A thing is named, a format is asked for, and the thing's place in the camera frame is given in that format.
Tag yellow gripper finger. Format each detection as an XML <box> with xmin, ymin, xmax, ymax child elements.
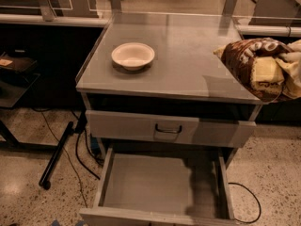
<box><xmin>250</xmin><ymin>56</ymin><xmax>284</xmax><ymax>91</ymax></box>
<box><xmin>277</xmin><ymin>40</ymin><xmax>301</xmax><ymax>99</ymax></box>

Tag brown sea salt chip bag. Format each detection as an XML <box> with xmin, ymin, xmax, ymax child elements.
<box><xmin>214</xmin><ymin>38</ymin><xmax>293</xmax><ymax>103</ymax></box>

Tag grey drawer cabinet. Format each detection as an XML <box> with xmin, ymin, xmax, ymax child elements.
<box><xmin>75</xmin><ymin>12</ymin><xmax>271</xmax><ymax>162</ymax></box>

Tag grey top drawer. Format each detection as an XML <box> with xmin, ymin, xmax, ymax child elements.
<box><xmin>86</xmin><ymin>110</ymin><xmax>256</xmax><ymax>148</ymax></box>

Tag grey open middle drawer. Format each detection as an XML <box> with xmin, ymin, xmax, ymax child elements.
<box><xmin>80</xmin><ymin>145</ymin><xmax>237</xmax><ymax>226</ymax></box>

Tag white paper bowl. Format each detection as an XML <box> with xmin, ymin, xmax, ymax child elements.
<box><xmin>111</xmin><ymin>42</ymin><xmax>155</xmax><ymax>71</ymax></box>

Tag black floor stand leg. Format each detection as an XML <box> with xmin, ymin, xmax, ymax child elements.
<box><xmin>39</xmin><ymin>121</ymin><xmax>73</xmax><ymax>190</ymax></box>

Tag dark side table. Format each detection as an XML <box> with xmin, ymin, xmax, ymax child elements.
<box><xmin>0</xmin><ymin>53</ymin><xmax>39</xmax><ymax>152</ymax></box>

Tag clear acrylic guard panel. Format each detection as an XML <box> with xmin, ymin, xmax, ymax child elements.
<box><xmin>0</xmin><ymin>0</ymin><xmax>290</xmax><ymax>20</ymax></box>

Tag black floor cable right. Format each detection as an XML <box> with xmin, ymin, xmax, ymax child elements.
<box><xmin>228</xmin><ymin>182</ymin><xmax>262</xmax><ymax>224</ymax></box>

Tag black floor cable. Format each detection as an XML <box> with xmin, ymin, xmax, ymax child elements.
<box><xmin>228</xmin><ymin>182</ymin><xmax>262</xmax><ymax>224</ymax></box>
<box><xmin>31</xmin><ymin>106</ymin><xmax>104</xmax><ymax>209</ymax></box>

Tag black drawer handle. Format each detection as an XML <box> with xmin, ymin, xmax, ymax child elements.
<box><xmin>155</xmin><ymin>123</ymin><xmax>182</xmax><ymax>134</ymax></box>

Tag black floor cable left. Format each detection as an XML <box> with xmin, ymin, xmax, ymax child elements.
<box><xmin>31</xmin><ymin>106</ymin><xmax>104</xmax><ymax>209</ymax></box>

